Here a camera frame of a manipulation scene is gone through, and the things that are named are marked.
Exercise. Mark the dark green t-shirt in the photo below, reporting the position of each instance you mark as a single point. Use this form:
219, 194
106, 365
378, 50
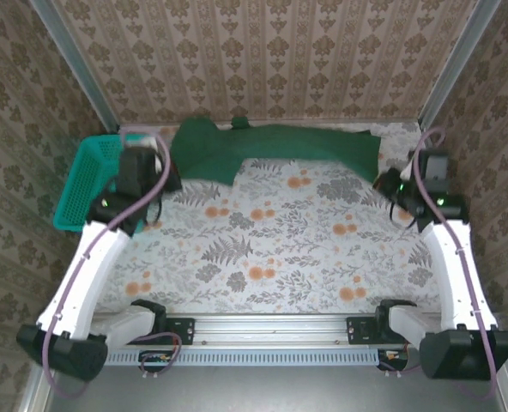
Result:
280, 141

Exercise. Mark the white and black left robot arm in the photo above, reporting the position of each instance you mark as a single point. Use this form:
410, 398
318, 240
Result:
86, 274

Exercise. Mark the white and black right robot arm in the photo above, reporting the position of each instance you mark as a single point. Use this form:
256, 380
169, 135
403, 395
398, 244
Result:
447, 266

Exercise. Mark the teal plastic basket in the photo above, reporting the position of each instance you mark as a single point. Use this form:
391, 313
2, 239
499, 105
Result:
82, 180

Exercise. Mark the floral patterned table cover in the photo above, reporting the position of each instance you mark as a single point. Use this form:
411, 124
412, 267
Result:
280, 240

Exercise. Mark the grey metal panel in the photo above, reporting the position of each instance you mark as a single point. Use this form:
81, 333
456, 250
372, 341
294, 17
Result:
258, 390

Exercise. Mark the aluminium frame post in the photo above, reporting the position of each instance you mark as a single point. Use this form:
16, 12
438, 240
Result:
77, 64
457, 64

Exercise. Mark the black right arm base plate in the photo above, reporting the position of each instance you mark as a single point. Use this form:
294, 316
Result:
357, 330

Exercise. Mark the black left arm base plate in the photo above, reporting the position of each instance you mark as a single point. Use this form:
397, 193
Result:
185, 330

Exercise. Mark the long aluminium mounting rail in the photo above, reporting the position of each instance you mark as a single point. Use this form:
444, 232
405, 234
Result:
271, 328

